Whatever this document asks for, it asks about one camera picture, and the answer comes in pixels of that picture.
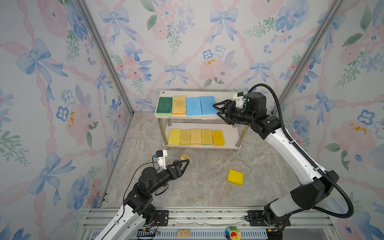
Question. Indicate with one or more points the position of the aluminium left corner post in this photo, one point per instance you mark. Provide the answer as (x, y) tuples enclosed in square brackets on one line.
[(91, 25)]

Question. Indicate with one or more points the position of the small yellow tag board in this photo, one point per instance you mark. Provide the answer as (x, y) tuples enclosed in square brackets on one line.
[(184, 233)]

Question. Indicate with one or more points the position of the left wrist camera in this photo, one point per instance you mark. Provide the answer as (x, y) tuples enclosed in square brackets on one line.
[(160, 158)]

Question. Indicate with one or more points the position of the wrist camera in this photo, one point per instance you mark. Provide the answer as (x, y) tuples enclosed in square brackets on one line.
[(240, 99), (160, 158)]

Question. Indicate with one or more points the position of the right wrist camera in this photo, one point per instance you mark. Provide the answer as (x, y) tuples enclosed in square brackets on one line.
[(240, 99)]

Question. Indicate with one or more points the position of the yellow orange-backed sponge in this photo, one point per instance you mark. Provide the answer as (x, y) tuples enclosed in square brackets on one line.
[(196, 136)]

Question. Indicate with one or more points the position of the white two-tier metal shelf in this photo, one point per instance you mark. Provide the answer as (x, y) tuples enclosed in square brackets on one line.
[(232, 135)]

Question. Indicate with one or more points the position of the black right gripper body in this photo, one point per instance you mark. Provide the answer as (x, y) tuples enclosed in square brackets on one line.
[(240, 116)]

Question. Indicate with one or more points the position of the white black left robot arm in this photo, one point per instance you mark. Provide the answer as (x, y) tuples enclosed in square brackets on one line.
[(137, 210)]

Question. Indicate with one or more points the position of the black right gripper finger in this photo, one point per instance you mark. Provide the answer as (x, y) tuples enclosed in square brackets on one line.
[(229, 118), (224, 105)]

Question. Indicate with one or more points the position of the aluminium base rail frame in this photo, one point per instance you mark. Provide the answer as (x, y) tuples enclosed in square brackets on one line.
[(207, 216)]

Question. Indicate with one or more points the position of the bright yellow cellulose sponge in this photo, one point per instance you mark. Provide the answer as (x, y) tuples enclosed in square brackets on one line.
[(174, 137)]

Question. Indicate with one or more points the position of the yellow green-backed sponge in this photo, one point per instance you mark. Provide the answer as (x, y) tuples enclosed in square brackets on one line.
[(206, 135)]

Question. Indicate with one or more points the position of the colourful round toy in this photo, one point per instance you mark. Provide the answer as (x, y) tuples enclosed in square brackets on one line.
[(233, 233)]

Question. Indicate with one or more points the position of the blue sponge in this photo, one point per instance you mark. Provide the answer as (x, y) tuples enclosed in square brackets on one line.
[(193, 106), (207, 103)]

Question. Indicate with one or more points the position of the green scouring sponge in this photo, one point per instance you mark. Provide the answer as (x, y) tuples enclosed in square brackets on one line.
[(164, 107)]

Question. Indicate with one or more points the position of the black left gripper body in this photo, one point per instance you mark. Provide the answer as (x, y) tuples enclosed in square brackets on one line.
[(162, 178)]

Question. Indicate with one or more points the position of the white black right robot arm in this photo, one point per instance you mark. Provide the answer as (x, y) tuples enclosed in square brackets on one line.
[(314, 186)]

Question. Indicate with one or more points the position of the aluminium corner post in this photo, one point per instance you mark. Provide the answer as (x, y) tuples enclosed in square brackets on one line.
[(320, 33), (91, 25)]

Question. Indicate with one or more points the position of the bright yellow foam sponge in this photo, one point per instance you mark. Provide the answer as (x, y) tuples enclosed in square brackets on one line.
[(235, 177)]

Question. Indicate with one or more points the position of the aluminium right corner post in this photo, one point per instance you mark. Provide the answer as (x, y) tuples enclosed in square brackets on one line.
[(320, 33)]

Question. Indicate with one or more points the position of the pale yellow sponge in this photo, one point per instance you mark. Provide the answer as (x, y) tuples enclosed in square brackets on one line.
[(185, 138), (179, 106)]

